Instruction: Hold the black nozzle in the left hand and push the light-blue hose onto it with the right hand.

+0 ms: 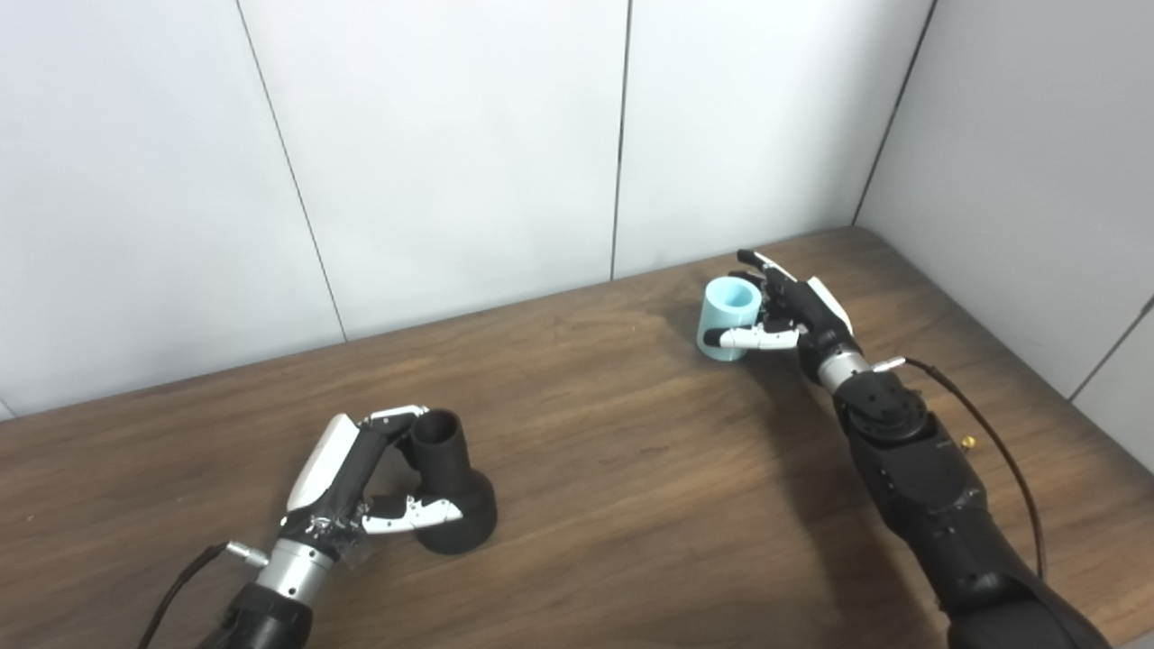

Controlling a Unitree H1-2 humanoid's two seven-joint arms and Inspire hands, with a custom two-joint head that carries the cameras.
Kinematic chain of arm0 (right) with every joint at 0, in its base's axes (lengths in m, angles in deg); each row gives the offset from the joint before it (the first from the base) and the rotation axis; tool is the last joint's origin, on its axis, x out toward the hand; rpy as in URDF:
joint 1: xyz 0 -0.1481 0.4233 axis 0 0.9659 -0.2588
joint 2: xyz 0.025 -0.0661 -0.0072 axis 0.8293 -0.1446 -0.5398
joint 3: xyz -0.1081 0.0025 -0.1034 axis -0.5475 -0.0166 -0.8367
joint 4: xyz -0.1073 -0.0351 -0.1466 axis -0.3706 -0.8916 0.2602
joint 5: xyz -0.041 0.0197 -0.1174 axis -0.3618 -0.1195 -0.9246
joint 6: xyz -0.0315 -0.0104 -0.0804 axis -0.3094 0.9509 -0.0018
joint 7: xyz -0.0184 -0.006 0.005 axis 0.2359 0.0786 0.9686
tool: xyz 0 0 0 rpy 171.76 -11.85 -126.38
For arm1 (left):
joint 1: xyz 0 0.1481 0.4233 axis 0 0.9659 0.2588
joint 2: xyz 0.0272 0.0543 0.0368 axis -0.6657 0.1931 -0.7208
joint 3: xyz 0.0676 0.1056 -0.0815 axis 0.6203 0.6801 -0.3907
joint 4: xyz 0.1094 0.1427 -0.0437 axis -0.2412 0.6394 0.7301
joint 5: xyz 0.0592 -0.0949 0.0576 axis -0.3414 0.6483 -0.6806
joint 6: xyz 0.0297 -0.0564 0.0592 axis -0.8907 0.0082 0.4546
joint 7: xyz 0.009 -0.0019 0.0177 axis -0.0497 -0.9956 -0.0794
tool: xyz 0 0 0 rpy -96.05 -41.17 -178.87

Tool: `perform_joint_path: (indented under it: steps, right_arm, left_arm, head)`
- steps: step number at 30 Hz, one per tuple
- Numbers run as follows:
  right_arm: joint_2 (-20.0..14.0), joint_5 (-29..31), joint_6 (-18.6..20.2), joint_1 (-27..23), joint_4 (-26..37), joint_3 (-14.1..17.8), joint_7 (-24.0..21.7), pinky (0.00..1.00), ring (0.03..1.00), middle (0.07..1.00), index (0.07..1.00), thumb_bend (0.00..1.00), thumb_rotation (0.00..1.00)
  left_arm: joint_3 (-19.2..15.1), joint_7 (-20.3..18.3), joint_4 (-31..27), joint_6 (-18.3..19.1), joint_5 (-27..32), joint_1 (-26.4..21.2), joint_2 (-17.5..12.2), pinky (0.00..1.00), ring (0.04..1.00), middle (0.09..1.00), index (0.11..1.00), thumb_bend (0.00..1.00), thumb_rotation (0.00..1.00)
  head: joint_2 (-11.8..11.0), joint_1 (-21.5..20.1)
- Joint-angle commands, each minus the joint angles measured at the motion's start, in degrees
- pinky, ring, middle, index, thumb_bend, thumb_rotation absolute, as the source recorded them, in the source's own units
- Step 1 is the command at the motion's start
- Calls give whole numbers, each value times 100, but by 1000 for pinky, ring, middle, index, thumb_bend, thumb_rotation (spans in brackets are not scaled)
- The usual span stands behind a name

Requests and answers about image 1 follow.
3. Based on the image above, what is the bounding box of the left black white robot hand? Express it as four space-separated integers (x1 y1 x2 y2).
279 404 465 555

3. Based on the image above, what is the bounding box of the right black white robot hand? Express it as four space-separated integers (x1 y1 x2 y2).
703 249 857 384

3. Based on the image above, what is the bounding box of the light-blue hose piece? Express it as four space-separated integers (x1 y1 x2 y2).
695 277 767 363

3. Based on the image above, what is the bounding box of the black flared nozzle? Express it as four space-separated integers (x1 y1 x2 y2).
410 409 499 555

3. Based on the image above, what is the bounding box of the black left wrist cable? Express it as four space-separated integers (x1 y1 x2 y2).
137 541 271 649

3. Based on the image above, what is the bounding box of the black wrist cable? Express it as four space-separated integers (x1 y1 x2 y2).
873 356 1047 582
137 541 271 649

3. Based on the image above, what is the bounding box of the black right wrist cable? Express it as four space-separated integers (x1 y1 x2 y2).
873 356 1047 582

